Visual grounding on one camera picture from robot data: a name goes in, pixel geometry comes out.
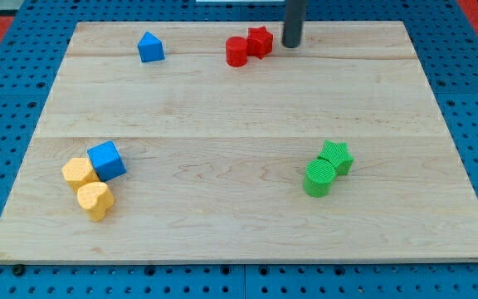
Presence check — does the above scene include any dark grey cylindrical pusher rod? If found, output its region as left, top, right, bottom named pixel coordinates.
left=281, top=0, right=307, bottom=48

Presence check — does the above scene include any red cylinder block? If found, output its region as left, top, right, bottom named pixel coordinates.
left=225, top=37, right=247, bottom=67

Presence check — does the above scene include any wooden board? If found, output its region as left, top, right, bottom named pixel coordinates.
left=0, top=21, right=478, bottom=265

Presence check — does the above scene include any red star block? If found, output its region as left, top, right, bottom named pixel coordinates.
left=246, top=26, right=273, bottom=59

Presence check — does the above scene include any green star block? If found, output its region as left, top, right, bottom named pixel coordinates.
left=317, top=140, right=354, bottom=176

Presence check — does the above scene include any blue pentagon block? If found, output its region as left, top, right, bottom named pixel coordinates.
left=137, top=32, right=165, bottom=62

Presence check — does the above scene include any green cylinder block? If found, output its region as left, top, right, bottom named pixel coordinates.
left=302, top=159, right=336, bottom=198

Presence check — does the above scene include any blue cube block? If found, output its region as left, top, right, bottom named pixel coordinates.
left=87, top=140, right=126, bottom=181

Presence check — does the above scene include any yellow hexagon block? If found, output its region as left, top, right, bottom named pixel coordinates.
left=61, top=157, right=99, bottom=194

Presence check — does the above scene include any yellow heart block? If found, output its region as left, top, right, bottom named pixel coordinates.
left=77, top=182, right=115, bottom=222

